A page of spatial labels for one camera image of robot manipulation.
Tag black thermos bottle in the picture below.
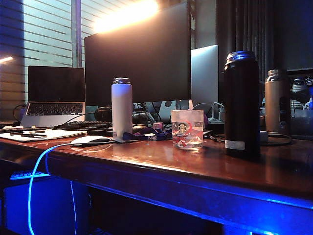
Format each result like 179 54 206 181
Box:
224 50 261 159

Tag Starbucks glass cup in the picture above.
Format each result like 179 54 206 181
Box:
170 109 204 150

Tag white thermos bottle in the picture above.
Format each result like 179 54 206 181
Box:
111 77 133 138

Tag bronze metal thermos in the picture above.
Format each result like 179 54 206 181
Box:
264 69 291 134

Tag large black computer monitor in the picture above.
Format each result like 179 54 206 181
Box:
84 1 192 108

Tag silver upright screen back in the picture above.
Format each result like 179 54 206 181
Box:
190 45 219 108

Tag white computer mouse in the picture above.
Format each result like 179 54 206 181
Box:
70 135 112 146

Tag black keyboard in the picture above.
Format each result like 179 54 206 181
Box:
52 120 113 137

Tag white notepad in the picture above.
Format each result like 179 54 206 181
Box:
0 128 88 143

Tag open silver laptop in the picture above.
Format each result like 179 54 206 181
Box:
20 65 86 128

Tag horizontal window blinds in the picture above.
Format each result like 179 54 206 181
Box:
0 0 137 123

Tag blue lit cabinet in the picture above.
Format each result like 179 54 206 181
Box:
2 180 89 235

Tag blue lit keyboard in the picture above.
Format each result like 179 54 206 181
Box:
9 170 51 181

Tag white ribbed container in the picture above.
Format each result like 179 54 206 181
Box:
291 77 308 111

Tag blue lanyard strap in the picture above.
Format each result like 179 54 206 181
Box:
122 127 172 142

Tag thin black cable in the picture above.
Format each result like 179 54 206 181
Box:
63 112 96 125

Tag grey window post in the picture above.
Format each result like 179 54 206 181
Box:
70 0 83 68

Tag thin white cable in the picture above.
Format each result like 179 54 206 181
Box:
70 180 78 235

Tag thick white cable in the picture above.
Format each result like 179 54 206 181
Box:
27 142 74 235

